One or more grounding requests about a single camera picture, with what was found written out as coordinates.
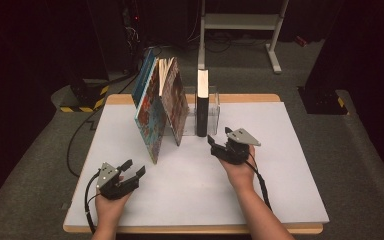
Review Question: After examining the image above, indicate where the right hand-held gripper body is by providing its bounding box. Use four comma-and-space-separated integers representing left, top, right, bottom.
213, 128, 262, 166

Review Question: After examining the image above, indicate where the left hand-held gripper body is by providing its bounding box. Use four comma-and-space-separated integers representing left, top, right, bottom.
95, 162, 142, 201

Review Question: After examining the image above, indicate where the clear acrylic book rack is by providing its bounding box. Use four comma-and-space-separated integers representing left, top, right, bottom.
181, 85, 222, 137

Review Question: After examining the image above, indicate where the black hardcover book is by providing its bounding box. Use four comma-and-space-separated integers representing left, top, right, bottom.
196, 69, 210, 138

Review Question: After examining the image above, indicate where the light blue green picture book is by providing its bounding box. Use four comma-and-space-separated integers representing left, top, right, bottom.
134, 57, 168, 165

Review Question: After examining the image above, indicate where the purple magazine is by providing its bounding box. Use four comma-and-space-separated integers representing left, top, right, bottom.
158, 56, 190, 147

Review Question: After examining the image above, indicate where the blue hardcover picture book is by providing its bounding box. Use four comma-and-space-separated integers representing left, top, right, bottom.
131, 48, 156, 109

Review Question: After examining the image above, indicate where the person's left hand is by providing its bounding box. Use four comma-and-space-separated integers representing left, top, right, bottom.
94, 176, 133, 231

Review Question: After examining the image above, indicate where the person's right hand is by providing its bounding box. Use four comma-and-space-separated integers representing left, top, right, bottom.
218, 144, 258, 192

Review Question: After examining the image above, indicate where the white table mat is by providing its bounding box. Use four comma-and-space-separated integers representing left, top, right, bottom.
64, 101, 330, 228

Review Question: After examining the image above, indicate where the black yellow striped stand base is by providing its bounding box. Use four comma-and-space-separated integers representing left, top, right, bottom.
59, 78, 111, 114

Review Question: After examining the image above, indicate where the white metal stand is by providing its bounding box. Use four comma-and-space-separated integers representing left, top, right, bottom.
197, 0, 289, 75

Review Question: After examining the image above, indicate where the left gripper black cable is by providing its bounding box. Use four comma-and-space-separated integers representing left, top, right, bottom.
84, 171, 103, 234

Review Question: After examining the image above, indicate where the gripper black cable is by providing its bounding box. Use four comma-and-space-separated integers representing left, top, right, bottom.
84, 171, 103, 234
246, 159, 274, 213

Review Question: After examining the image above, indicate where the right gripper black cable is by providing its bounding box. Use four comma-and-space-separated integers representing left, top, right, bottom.
246, 159, 274, 213

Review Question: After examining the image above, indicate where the black floor cable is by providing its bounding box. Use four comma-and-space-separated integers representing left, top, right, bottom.
66, 111, 98, 178

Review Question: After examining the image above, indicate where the dark equipment rack with wires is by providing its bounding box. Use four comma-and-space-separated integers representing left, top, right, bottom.
119, 0, 148, 74

